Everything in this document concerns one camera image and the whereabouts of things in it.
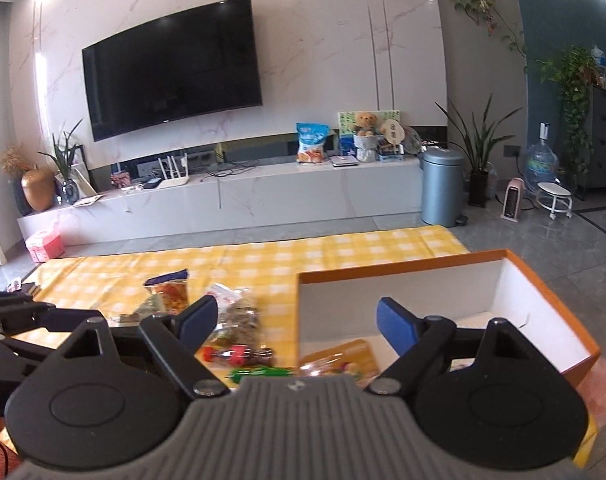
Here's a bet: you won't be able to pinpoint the black cables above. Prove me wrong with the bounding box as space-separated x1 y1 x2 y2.
203 160 258 178

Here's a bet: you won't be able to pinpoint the dark grey dresser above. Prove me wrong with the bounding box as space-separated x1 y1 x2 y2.
580 82 606 201

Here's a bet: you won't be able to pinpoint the green candy tube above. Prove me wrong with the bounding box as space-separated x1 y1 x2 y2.
225 366 298 380

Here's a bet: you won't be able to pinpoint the blue water jug with pump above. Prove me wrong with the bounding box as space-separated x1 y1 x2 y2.
525 122 560 196

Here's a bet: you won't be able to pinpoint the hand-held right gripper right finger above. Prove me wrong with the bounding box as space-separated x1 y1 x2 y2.
367 296 532 400

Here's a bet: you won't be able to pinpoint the grey-blue trash can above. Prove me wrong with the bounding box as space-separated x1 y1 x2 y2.
421 148 468 227

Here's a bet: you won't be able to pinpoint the white wifi router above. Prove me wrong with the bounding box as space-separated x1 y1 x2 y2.
158 155 190 189

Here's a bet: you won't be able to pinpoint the climbing green plant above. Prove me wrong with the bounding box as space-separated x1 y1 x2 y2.
538 45 601 191

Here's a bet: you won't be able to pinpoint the clear packet of brown nuts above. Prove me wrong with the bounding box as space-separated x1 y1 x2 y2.
203 282 261 346

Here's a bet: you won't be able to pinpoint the round hand fan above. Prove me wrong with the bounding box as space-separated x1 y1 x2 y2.
380 119 406 153

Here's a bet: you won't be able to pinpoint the clear packet of pale snacks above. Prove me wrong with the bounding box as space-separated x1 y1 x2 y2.
107 296 172 329

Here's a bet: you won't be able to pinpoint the gold vase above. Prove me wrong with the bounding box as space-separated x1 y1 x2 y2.
22 167 58 212

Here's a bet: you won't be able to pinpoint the black flat television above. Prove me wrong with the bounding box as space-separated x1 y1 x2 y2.
82 0 262 142

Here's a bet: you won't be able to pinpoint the orange cardboard box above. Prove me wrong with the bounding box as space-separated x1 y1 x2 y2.
297 249 602 471

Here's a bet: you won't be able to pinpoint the dried flower bunch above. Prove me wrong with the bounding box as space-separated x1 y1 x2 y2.
0 145 34 178

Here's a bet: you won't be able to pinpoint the hanging vine plant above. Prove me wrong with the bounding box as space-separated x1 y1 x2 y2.
450 0 528 73

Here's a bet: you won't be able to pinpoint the white round stool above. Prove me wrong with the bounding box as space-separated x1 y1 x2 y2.
537 181 574 220

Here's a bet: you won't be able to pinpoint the yellow checked cloth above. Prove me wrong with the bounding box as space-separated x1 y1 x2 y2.
30 225 471 391

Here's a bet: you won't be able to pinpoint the blue snack bag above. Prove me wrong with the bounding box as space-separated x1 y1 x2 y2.
296 122 332 165

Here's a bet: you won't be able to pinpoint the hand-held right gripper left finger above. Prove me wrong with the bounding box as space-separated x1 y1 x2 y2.
60 295 231 401

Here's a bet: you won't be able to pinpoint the pink space heater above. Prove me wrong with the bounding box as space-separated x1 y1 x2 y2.
502 177 526 222

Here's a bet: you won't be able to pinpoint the grey round plate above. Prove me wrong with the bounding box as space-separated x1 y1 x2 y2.
402 125 424 155

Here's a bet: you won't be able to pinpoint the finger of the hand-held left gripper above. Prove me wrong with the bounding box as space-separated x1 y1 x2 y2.
0 334 46 406
0 287 104 335

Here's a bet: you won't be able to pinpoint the cola bottle shaped candy pack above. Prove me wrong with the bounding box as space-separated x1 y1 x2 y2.
200 344 274 367

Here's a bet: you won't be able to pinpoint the blue and orange snack packet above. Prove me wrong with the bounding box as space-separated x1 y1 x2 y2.
144 268 190 317

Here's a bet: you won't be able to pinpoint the green plant in glass vase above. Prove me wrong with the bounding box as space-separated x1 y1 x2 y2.
38 119 86 206

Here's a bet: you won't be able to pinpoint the potted plant with long leaves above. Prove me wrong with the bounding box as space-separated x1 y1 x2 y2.
435 94 518 208

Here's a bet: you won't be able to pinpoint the teddy bear bouquet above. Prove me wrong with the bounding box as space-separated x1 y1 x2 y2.
352 111 381 163

